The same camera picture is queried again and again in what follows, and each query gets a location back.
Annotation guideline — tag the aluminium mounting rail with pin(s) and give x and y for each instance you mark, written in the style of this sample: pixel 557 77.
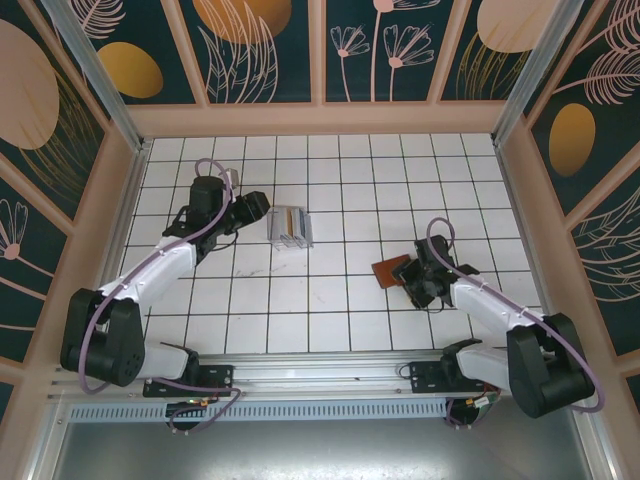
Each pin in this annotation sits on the aluminium mounting rail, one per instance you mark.
pixel 310 372

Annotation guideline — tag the aluminium side rail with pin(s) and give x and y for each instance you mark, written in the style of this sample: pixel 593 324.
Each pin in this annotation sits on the aluminium side rail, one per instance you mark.
pixel 519 200
pixel 134 175

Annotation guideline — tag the green circuit board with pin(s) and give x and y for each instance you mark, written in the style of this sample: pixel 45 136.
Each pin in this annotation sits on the green circuit board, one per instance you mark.
pixel 484 402

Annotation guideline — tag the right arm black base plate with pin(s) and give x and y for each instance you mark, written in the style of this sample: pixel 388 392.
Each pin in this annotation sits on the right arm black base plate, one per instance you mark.
pixel 425 380

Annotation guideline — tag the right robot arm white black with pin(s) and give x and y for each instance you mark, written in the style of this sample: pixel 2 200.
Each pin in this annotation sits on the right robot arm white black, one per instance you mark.
pixel 490 305

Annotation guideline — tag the blue and white card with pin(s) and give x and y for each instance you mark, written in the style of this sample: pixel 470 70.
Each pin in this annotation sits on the blue and white card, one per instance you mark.
pixel 301 224

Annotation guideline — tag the aluminium frame post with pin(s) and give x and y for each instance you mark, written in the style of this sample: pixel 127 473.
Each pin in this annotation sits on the aluminium frame post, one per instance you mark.
pixel 95 75
pixel 537 75

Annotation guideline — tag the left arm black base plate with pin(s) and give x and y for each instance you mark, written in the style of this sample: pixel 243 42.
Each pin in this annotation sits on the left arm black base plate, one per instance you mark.
pixel 220 377

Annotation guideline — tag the clear acrylic card stand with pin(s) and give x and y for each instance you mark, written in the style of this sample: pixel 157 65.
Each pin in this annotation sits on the clear acrylic card stand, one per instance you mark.
pixel 272 235

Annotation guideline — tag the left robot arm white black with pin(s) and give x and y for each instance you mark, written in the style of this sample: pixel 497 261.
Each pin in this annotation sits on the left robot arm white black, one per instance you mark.
pixel 150 270

